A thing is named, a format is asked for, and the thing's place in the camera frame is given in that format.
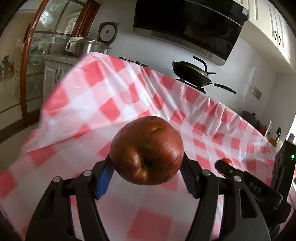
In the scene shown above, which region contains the dark cooking pot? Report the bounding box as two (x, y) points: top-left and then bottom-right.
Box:
(242, 110), (261, 129)

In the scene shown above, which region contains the red white checkered tablecloth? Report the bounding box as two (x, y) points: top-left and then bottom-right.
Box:
(1, 53), (276, 240)

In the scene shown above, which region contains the red container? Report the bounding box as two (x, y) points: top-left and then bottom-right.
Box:
(257, 125), (267, 136)

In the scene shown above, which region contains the steel pot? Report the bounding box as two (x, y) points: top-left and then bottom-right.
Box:
(73, 38), (110, 57)

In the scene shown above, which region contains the wall power outlet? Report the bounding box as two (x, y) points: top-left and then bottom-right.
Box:
(249, 85), (262, 100)

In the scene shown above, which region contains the black wok pan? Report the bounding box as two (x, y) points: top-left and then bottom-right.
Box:
(172, 56), (236, 94)

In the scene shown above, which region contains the red apple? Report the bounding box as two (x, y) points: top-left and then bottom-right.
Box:
(109, 116), (184, 186)

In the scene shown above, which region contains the white rice cooker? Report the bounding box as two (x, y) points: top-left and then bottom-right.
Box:
(97, 22), (119, 46)

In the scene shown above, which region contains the black range hood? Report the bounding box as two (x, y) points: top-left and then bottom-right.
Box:
(133, 1), (249, 66)

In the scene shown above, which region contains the white upper cabinet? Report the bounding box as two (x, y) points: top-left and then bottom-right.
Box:
(236, 0), (295, 74)

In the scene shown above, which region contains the wooden framed glass door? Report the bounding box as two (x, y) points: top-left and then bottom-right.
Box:
(0, 0), (102, 144)

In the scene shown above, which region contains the white lower cabinet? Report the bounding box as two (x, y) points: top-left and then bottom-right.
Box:
(43, 55), (80, 101)

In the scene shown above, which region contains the amber bottle black cap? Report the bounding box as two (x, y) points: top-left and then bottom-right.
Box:
(269, 127), (282, 147)

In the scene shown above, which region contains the white cabinet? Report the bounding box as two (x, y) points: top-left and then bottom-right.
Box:
(236, 0), (295, 74)
(43, 55), (80, 101)

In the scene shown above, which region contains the small orange fruit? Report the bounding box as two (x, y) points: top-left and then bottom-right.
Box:
(222, 158), (233, 166)

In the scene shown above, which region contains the white carton package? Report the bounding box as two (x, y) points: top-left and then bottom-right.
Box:
(264, 120), (273, 140)

